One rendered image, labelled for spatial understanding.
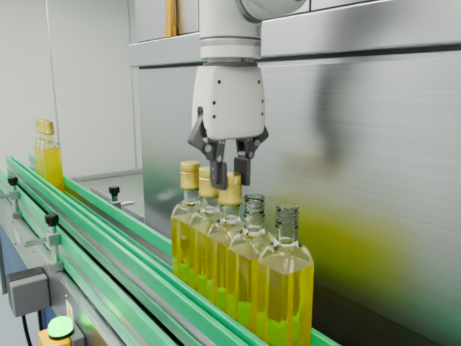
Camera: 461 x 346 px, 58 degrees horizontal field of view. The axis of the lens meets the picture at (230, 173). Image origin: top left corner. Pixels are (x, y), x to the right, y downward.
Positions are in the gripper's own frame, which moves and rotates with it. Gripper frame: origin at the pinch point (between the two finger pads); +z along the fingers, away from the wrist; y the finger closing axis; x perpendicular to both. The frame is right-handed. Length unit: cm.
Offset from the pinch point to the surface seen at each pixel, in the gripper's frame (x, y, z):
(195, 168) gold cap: -9.9, 0.0, 1.0
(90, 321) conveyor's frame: -21.1, 15.6, 28.9
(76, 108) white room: -584, -142, 23
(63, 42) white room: -584, -131, -69
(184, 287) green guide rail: -7.3, 4.1, 20.0
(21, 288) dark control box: -53, 22, 34
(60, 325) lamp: -27.0, 19.6, 31.3
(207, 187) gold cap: -4.7, 1.0, 2.9
